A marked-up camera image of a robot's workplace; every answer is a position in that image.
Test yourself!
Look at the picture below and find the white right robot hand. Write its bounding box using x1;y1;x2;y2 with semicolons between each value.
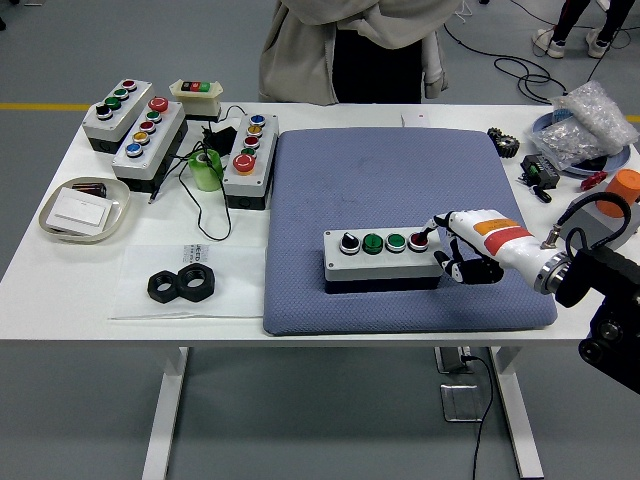
417;208;545;286

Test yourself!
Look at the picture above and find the four-button grey control box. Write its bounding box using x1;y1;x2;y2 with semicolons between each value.
322;227;444;295

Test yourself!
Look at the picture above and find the five-button box, red mushroom button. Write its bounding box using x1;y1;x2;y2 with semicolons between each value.
221;113;281;211

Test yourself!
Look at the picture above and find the five-button box, blue end button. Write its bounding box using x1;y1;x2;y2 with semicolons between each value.
110;96;190;195

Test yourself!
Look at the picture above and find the black module with green terminal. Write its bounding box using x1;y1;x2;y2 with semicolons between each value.
519;153;565;190

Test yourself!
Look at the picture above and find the black metal gear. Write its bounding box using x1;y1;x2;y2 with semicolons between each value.
487;126;521;160

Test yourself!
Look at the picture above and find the red clip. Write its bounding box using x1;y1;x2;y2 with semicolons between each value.
579;171;610;192

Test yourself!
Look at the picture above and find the clear bag of small parts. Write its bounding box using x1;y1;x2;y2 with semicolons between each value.
524;119;619;171

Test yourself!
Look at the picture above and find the grey under-table control box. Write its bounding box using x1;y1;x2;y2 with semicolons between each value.
433;346;474;375

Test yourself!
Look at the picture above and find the orange cylinder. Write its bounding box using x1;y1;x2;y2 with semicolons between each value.
596;168;640;219

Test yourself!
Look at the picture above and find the blue plate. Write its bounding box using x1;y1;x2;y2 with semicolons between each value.
530;110;632;177

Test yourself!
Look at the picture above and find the blue-grey quilted mat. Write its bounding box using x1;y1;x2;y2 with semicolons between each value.
263;127;559;337

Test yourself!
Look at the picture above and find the bubble wrap bag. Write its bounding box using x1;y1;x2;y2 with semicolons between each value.
551;79;640;151

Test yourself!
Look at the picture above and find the metal floor socket box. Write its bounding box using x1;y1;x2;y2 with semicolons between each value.
439;382;494;424

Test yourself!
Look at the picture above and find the white table leg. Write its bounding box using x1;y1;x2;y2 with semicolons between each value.
489;346;545;480
141;346;191;480

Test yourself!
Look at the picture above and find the person in background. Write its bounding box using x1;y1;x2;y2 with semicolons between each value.
531;0;632;60

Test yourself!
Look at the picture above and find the black hex nut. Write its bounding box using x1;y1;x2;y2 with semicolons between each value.
147;268;189;304
177;263;217;301

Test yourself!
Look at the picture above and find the black power adapter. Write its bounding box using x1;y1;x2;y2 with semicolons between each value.
202;124;240;155

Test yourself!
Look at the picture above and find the green tape roll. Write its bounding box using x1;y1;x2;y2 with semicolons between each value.
188;148;224;193

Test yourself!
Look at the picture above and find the clear printed plastic bag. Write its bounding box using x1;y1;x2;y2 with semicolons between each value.
107;243;269;321

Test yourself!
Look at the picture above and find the beige shallow tray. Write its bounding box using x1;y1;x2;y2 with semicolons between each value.
38;175;132;245

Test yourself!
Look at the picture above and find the grey box with black knob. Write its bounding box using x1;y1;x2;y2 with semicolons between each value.
81;78;157;155

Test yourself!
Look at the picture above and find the black floor power cable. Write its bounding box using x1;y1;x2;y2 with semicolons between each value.
459;353;496;480

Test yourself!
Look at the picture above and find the black coiled floor cable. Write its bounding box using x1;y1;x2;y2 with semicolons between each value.
442;19;571;105

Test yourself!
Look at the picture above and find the cream three-button switch box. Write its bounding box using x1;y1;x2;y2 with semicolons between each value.
169;78;225;123

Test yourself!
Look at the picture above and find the black adapter cord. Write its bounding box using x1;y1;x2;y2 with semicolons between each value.
148;103;246;240

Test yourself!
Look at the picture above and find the white wall switch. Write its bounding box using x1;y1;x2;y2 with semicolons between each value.
48;191;114;230

